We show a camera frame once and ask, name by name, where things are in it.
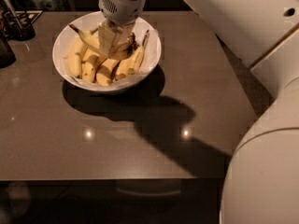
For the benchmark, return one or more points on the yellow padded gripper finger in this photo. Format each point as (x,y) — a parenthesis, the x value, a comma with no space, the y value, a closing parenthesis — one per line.
(106,37)
(125,37)

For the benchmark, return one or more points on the dark round container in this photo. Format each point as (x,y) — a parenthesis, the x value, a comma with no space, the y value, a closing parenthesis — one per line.
(7,57)

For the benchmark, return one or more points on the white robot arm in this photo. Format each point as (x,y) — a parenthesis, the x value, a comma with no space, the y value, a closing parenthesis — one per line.
(261,178)

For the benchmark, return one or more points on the white ceramic bowl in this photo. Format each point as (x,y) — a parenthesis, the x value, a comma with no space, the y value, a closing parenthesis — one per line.
(91,21)

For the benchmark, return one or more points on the lower bunch yellow banana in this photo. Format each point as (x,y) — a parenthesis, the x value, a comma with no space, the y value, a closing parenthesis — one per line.
(104,72)

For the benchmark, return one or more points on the right yellow banana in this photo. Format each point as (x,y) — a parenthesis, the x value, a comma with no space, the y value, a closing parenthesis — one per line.
(131,65)

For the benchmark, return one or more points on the dark glass jar with utensils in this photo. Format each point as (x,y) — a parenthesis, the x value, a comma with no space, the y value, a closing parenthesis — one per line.
(18,24)

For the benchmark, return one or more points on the far left yellow banana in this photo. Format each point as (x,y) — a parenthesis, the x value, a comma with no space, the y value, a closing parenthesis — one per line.
(74,58)

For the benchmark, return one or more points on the single yellow banana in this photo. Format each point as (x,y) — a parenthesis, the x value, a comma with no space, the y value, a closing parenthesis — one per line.
(92,42)

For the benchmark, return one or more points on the white paper bowl liner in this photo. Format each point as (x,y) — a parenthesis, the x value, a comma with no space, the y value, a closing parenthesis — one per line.
(151,58)

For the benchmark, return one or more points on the metal drawer handle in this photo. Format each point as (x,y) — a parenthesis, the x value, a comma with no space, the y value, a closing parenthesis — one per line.
(155,188)

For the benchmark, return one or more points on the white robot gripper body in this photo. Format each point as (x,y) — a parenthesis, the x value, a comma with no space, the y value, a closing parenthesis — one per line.
(124,8)

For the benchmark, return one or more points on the middle bunch yellow banana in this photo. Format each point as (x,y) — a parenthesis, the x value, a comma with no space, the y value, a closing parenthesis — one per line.
(90,63)

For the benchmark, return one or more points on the bunch yellow banana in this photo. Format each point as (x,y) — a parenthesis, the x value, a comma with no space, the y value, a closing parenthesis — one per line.
(90,63)
(104,72)

